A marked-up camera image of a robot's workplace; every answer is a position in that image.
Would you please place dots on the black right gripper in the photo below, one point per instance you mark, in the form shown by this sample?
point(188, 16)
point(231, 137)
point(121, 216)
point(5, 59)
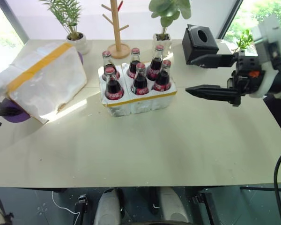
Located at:
point(247, 80)

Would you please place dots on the white foam box yellow tape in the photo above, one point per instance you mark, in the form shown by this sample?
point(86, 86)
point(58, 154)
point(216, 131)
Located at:
point(49, 79)

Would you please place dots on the black tissue box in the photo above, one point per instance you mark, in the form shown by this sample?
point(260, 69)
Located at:
point(196, 50)

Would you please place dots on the glass cola bottle red cap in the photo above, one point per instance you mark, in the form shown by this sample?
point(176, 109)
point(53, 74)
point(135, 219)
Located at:
point(140, 85)
point(113, 90)
point(162, 80)
point(106, 58)
point(134, 63)
point(155, 64)

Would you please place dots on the white foam crate yellow tape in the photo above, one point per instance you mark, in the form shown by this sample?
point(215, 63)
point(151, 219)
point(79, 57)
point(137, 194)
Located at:
point(140, 105)

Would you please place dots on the grey rounded cover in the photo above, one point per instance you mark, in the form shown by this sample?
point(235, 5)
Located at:
point(173, 206)
point(107, 208)

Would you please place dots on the purple round plate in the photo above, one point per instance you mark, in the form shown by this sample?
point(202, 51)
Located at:
point(16, 118)

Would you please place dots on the small green plant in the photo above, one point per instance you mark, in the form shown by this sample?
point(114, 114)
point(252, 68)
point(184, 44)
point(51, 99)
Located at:
point(244, 42)

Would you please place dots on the broad-leaf plant square white pot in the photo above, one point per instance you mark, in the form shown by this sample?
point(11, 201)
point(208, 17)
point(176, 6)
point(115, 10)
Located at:
point(162, 41)

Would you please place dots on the wooden branch stand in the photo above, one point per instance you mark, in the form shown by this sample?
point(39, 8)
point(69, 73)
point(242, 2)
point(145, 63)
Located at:
point(117, 35)

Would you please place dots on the palm plant round white pot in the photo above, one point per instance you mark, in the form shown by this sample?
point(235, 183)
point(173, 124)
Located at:
point(80, 43)

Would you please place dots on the black table frame bar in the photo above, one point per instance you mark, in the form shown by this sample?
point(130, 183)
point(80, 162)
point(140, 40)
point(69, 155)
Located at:
point(264, 188)

